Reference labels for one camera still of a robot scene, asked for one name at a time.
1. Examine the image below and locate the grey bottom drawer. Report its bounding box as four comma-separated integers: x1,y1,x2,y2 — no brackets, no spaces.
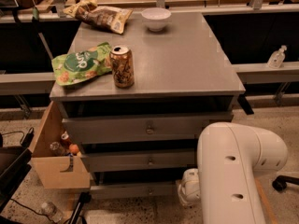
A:
90,181,177,199

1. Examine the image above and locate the grey drawer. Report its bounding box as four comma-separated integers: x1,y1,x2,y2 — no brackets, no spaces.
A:
81,148,196,173
90,181,177,199
63,112,233,145

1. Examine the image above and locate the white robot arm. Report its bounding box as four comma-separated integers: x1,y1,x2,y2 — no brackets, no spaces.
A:
177,122,288,224

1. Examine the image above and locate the grey drawer cabinet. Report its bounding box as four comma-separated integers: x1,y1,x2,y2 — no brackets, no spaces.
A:
50,12,245,188

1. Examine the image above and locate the grey top drawer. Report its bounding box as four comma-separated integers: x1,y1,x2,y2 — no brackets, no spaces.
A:
63,112,233,145

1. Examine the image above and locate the grey middle drawer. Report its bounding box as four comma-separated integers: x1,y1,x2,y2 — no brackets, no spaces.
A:
81,148,196,173

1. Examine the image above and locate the brown soda can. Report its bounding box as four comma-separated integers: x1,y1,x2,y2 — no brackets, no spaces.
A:
109,45,135,88

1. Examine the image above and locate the green snack bag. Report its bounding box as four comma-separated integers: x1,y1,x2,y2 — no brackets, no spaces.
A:
51,42,111,86

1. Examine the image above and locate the white bowl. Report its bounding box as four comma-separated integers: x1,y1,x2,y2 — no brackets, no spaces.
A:
141,7,171,32

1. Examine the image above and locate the orange fruit in box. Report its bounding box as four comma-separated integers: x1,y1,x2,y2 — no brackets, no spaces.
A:
69,144,79,155

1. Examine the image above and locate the brown chip bag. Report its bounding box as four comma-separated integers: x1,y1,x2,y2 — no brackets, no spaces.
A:
64,0,133,35

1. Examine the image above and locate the bottle in wooden box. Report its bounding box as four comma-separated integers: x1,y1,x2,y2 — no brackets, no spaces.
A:
50,142,68,156

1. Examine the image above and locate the wooden side box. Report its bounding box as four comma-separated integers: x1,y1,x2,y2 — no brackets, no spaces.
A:
30,102,90,189

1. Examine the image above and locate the clear sanitizer bottle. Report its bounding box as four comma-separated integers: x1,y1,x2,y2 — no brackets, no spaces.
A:
267,45,287,69

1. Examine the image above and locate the clear plastic floor bottle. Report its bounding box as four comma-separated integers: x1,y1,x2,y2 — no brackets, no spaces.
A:
41,202,64,223

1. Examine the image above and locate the black equipment at left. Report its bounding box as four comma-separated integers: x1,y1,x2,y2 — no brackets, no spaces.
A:
0,147,31,212

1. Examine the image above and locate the black chair base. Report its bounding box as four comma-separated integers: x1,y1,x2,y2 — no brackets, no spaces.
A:
272,175,299,192

